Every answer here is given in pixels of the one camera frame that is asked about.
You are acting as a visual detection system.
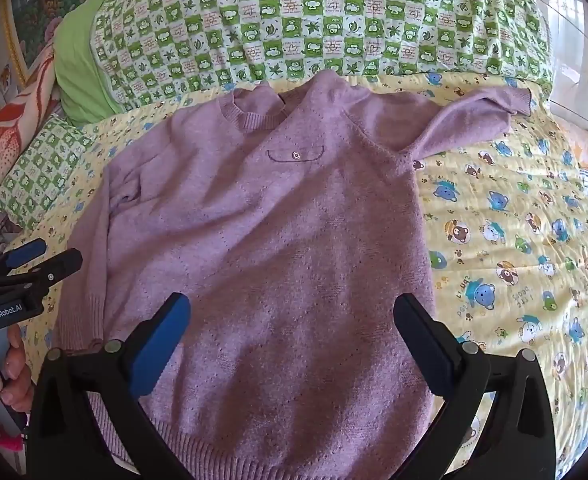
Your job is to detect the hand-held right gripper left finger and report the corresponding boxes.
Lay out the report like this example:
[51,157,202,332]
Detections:
[26,292,195,480]

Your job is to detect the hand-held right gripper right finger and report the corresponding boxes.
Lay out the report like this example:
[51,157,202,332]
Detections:
[393,292,557,480]

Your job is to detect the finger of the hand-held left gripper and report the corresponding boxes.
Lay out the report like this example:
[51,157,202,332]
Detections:
[0,238,48,275]
[0,248,84,292]

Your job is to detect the purple knit sweater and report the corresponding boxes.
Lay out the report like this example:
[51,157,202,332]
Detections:
[49,70,533,480]

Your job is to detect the person's left hand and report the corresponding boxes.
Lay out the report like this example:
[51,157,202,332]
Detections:
[0,327,36,433]

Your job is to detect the small green checkered pillow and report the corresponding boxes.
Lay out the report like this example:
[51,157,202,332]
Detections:
[0,114,95,231]

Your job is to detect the orange floral blanket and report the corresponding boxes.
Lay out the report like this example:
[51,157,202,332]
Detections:
[0,40,65,221]

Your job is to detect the yellow cartoon animal blanket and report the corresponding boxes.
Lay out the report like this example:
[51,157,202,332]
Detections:
[0,71,588,480]

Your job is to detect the plain green pillow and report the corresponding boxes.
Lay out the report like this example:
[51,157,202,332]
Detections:
[54,0,125,126]

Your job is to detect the green checkered quilt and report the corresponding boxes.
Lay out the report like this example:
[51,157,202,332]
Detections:
[90,0,557,113]

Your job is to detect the framed landscape wall picture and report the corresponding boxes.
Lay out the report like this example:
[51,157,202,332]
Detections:
[0,0,100,86]

